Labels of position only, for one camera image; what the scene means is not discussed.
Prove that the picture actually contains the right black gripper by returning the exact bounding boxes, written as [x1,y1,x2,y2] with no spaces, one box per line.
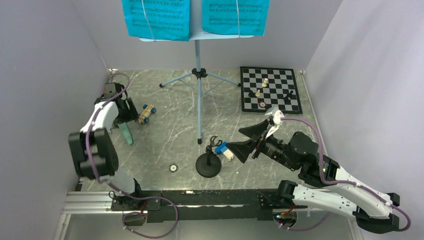
[224,119,298,171]

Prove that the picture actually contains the green toy microphone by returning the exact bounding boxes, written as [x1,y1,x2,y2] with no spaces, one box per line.
[118,122,134,145]

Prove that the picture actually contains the black microphone stand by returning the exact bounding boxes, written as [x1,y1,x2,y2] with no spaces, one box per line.
[195,135,223,178]

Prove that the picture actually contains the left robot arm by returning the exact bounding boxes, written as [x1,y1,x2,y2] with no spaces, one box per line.
[68,82,144,210]

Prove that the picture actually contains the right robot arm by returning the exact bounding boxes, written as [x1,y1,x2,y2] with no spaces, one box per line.
[227,117,412,234]

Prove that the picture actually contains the beige toy cart blue wheels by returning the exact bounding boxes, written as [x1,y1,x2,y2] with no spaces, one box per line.
[137,104,157,124]

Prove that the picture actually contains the blue white toy brick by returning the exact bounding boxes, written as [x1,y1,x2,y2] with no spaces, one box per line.
[214,141,235,161]

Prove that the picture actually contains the black chess piece lying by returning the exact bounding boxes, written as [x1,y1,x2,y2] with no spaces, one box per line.
[248,91,257,98]

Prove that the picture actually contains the black white chessboard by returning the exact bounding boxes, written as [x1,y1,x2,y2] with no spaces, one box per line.
[240,66,303,115]

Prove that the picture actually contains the cream chess piece standing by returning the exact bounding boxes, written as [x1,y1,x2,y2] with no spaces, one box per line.
[261,78,269,88]

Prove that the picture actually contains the blue white poker chip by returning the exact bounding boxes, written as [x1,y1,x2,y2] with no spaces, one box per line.
[169,164,178,173]

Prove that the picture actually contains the left blue sheet music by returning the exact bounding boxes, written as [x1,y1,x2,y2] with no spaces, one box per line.
[121,0,191,42]

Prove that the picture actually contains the blue sheet music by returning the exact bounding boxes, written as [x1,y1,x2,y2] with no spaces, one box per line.
[201,0,270,37]
[121,0,191,42]

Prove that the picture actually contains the light blue music stand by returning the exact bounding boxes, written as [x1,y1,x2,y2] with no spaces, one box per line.
[159,0,251,145]

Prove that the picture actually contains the right blue sheet music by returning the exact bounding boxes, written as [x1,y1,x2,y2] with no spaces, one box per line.
[201,0,270,37]

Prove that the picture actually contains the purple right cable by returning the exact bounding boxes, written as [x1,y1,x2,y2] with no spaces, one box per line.
[272,116,412,232]

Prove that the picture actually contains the black base frame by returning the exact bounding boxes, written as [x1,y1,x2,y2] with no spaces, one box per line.
[110,188,292,223]

